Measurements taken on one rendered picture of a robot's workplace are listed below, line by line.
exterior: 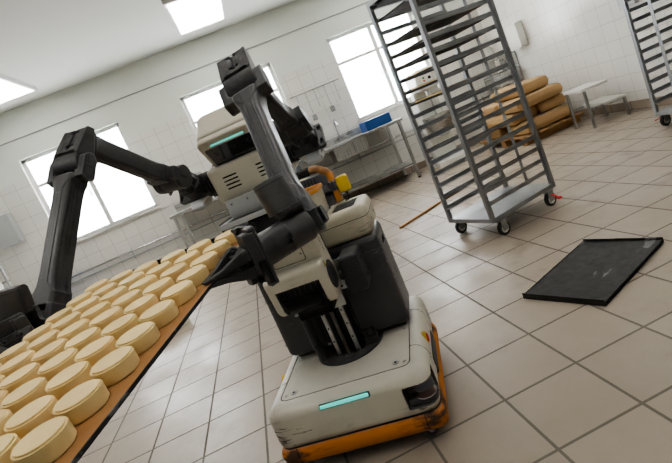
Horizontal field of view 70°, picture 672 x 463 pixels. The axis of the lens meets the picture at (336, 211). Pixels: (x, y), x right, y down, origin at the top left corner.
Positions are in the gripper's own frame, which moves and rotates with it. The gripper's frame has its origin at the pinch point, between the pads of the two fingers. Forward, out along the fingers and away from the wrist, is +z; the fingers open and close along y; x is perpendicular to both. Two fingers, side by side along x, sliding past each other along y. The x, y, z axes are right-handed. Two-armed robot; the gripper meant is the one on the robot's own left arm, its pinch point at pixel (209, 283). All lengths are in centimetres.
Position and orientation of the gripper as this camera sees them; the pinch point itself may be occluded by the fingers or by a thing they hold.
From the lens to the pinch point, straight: 75.8
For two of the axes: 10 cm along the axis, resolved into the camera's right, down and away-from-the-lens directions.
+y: 3.9, 8.9, 2.2
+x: -5.7, 0.4, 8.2
